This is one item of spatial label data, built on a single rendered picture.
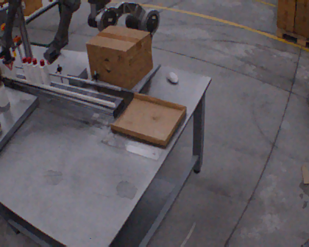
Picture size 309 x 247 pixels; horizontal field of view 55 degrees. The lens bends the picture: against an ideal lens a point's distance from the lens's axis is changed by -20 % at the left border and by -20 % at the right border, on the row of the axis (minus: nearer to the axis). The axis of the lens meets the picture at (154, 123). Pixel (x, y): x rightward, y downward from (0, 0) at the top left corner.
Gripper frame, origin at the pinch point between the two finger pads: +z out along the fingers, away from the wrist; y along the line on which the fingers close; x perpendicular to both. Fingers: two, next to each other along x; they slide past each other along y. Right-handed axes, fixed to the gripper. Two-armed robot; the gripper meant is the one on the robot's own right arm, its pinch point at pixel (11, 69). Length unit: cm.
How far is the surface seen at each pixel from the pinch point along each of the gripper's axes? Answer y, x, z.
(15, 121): 30.0, -29.2, 13.7
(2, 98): 14.6, -23.9, 3.8
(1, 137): 30, -44, 14
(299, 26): 176, 300, 75
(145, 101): 95, 18, 19
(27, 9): -114, 117, 14
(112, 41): 71, 30, -10
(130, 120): 94, 3, 19
